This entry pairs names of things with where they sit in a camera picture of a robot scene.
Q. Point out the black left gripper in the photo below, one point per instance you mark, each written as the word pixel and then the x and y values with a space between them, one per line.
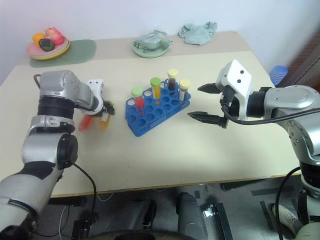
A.
pixel 109 107

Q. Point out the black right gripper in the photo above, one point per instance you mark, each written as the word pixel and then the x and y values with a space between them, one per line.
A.
pixel 229 96

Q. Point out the red test tube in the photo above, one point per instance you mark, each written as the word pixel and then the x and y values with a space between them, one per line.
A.
pixel 85 123

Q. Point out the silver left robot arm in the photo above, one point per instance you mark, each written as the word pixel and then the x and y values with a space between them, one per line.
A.
pixel 42 160

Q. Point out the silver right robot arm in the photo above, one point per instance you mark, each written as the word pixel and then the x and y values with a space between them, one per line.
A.
pixel 287 100

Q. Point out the loose orange test tube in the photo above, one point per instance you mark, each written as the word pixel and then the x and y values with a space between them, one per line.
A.
pixel 105 122

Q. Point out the blue test tube rack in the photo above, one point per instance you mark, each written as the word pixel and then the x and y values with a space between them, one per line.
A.
pixel 150 117

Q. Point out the black tube pale yellow cap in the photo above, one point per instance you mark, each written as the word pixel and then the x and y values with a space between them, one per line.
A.
pixel 184 90

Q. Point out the red tube green cap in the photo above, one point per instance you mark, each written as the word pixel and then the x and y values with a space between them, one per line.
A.
pixel 139 100

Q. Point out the dark brown tube yellow cap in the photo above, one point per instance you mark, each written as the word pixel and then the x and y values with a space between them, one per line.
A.
pixel 172 81

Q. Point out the orange tube green cap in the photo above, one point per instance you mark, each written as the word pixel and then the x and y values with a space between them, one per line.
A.
pixel 156 88

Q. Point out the green placemat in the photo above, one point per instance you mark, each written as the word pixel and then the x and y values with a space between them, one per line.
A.
pixel 80 51

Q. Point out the pale green plate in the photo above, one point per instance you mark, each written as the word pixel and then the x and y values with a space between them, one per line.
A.
pixel 150 51

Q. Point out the teal crumpled cloth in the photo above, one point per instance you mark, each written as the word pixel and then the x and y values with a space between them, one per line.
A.
pixel 197 32

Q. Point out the blue ribbed plastic object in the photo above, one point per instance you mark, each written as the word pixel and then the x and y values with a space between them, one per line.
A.
pixel 278 73

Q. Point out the stack of pastel plates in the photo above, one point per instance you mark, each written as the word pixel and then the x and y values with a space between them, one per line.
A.
pixel 50 51

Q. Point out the dark green toy vegetable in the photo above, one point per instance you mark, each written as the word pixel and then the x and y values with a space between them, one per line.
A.
pixel 46 45

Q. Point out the red pink toy fruit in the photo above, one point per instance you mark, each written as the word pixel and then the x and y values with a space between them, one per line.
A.
pixel 54 35

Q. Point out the orange toy pepper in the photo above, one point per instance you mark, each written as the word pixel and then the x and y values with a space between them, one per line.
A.
pixel 38 38

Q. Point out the dark brown wooden furniture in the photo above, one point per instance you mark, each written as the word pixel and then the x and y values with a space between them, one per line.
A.
pixel 308 57

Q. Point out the white shoe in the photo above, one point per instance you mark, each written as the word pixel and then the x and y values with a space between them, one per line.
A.
pixel 285 215

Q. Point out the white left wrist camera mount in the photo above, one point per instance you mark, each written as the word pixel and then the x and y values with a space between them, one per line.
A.
pixel 96 86

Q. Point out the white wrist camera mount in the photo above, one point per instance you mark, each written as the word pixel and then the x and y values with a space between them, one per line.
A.
pixel 237 77
pixel 96 86

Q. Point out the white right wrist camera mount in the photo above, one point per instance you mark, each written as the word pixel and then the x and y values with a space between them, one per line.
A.
pixel 237 77

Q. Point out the black metal floor frame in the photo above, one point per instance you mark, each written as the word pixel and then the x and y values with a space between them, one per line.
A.
pixel 216 220

